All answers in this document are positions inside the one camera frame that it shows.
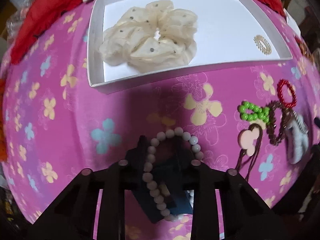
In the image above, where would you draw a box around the white pearl bead necklace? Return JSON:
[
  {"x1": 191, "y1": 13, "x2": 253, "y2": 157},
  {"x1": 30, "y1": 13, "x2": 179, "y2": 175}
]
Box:
[{"x1": 141, "y1": 126, "x2": 205, "y2": 222}]

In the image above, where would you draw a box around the dark maroon bead bracelet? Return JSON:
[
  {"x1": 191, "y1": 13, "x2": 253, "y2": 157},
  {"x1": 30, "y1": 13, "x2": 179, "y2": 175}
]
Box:
[{"x1": 265, "y1": 100, "x2": 291, "y2": 146}]

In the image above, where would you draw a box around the pink floral bed sheet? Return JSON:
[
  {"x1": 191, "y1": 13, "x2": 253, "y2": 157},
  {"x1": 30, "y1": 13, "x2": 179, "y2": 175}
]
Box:
[{"x1": 2, "y1": 3, "x2": 319, "y2": 222}]

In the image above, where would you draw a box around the red bead bracelet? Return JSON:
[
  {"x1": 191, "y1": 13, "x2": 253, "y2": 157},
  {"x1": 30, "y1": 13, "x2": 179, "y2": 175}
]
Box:
[{"x1": 277, "y1": 78, "x2": 298, "y2": 108}]

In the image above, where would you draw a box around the red frilled pillow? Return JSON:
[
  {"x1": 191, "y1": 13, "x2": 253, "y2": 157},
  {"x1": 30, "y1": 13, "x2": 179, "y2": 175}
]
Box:
[{"x1": 10, "y1": 0, "x2": 82, "y2": 64}]

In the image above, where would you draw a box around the green bead bracelet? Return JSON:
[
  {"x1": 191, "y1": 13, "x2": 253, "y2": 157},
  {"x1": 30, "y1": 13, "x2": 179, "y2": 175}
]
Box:
[{"x1": 237, "y1": 100, "x2": 271, "y2": 125}]

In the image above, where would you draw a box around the white shallow box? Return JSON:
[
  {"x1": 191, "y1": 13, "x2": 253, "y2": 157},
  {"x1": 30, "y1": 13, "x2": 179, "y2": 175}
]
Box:
[{"x1": 87, "y1": 0, "x2": 292, "y2": 94}]

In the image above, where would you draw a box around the light blue fuzzy clip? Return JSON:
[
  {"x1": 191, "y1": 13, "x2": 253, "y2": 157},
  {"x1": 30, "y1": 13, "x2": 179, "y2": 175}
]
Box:
[{"x1": 285, "y1": 111, "x2": 309, "y2": 165}]

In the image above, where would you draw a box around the pink flower hair tie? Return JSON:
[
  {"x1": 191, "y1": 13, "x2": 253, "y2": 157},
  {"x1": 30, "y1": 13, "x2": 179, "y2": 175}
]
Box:
[{"x1": 235, "y1": 123, "x2": 264, "y2": 183}]

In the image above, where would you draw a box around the blue hair claw clip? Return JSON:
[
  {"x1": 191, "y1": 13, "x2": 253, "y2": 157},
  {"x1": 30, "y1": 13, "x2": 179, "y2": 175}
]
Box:
[{"x1": 132, "y1": 152, "x2": 194, "y2": 224}]

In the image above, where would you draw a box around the cream dotted scrunchie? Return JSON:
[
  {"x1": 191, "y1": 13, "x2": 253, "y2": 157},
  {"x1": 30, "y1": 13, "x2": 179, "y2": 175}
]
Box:
[{"x1": 99, "y1": 0, "x2": 197, "y2": 73}]

